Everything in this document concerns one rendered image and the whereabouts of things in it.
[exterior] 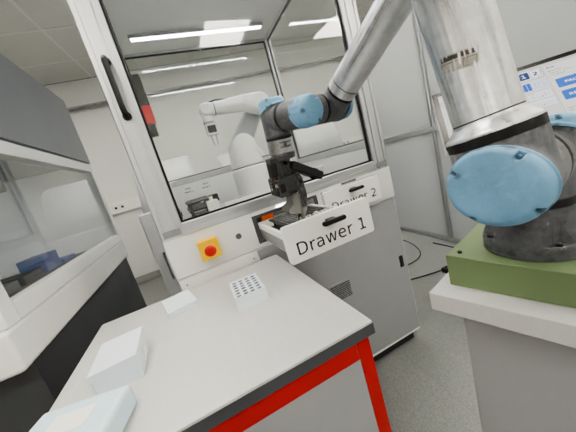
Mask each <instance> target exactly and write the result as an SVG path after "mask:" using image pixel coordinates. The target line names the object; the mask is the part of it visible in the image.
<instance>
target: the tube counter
mask: <svg viewBox="0 0 576 432"><path fill-rule="evenodd" d="M549 86H550V84H549V82H548V80H547V78H543V79H541V80H537V81H533V82H529V83H526V84H524V85H522V88H523V91H524V93H528V92H531V91H535V90H538V89H541V88H544V87H549Z"/></svg>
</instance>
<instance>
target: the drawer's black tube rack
mask: <svg viewBox="0 0 576 432"><path fill-rule="evenodd" d="M323 209H325V208H324V207H312V206H307V212H306V216H307V217H308V215H309V214H311V216H313V214H312V213H314V211H317V212H320V210H323ZM299 220H300V219H298V217H297V215H296V214H290V213H286V214H283V215H280V216H278V217H275V218H273V219H269V221H270V222H273V224H274V226H271V227H272V228H274V229H277V230H279V231H280V228H281V227H283V226H286V225H289V224H292V223H295V222H297V221H299Z"/></svg>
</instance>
